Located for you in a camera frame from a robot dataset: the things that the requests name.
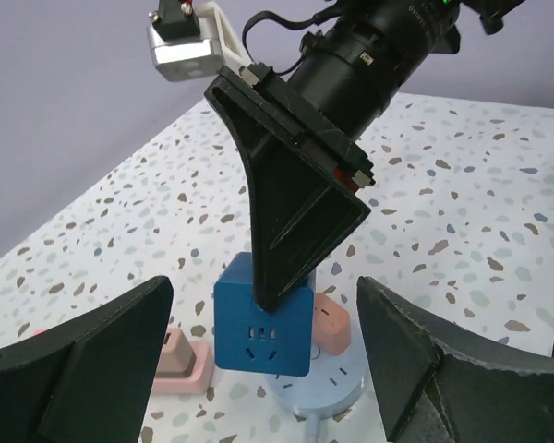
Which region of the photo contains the blue cube socket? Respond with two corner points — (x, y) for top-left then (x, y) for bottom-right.
(213, 252), (316, 377)

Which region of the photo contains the pink power strip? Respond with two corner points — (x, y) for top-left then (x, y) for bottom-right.
(151, 341), (215, 395)

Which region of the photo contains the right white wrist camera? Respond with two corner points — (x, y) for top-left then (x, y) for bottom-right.
(147, 0), (252, 82)

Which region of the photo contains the orange pink plug adapter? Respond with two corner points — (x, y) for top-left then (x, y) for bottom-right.
(312, 293), (351, 356)

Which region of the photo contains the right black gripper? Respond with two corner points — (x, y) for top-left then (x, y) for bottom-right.
(205, 0), (460, 312)

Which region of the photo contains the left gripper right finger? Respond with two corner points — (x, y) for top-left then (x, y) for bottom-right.
(356, 277), (554, 442)

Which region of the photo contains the pink brown plug adapter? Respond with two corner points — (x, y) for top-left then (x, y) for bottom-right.
(156, 328), (196, 378)

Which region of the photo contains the blue round socket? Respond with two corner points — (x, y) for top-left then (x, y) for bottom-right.
(265, 323), (368, 419)

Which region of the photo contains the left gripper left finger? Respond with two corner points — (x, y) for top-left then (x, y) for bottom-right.
(0, 276), (174, 442)

